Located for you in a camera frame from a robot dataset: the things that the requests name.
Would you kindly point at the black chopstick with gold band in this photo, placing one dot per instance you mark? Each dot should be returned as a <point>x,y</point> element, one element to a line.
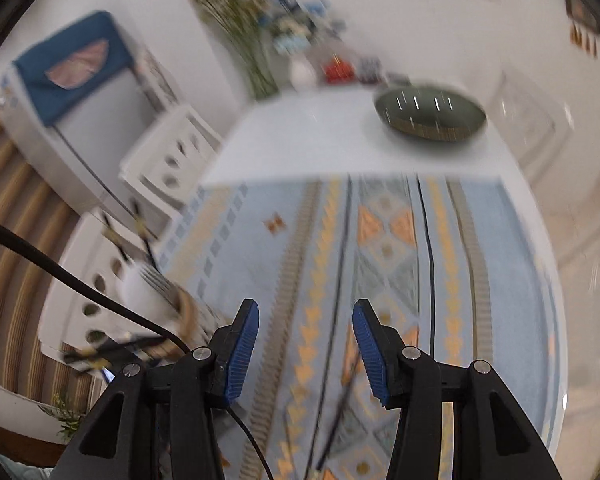
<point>111,237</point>
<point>142,230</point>

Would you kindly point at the white vase with flowers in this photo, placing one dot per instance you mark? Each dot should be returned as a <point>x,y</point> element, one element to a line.
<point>302,72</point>

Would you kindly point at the blue patterned table runner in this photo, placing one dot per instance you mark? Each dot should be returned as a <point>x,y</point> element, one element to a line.
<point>305,260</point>

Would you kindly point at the wooden utensil holder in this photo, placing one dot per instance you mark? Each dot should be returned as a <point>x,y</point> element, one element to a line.
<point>190,315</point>

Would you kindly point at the small orange wall ornaments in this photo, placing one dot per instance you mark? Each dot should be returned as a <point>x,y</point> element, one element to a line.
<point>582,37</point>

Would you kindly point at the green bowl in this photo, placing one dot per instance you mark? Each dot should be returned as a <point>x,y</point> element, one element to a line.
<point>430,120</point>

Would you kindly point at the red lidded pot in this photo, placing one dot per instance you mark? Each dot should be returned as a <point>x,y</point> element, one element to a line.
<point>339,71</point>

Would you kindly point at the white dining chair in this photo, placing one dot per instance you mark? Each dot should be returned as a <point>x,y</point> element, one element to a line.
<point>80,260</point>
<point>525,120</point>
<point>155,160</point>

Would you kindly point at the blue refrigerator cover cloth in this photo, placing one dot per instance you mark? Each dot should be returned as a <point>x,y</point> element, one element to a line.
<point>35,80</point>

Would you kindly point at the metal fork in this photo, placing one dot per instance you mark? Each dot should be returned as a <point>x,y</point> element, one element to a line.
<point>157,280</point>

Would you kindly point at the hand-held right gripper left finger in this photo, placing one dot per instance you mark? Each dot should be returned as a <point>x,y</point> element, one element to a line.
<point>242,350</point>

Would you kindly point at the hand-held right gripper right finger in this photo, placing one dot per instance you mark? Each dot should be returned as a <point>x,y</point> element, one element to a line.
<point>372,355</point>

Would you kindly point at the green potted plant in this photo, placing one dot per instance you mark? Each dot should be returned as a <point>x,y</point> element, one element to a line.
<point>65,417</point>

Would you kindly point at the small framed wall picture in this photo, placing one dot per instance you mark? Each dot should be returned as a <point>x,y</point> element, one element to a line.
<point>582,10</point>

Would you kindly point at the glass vase with green stems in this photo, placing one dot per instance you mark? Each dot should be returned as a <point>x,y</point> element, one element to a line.
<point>260,80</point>

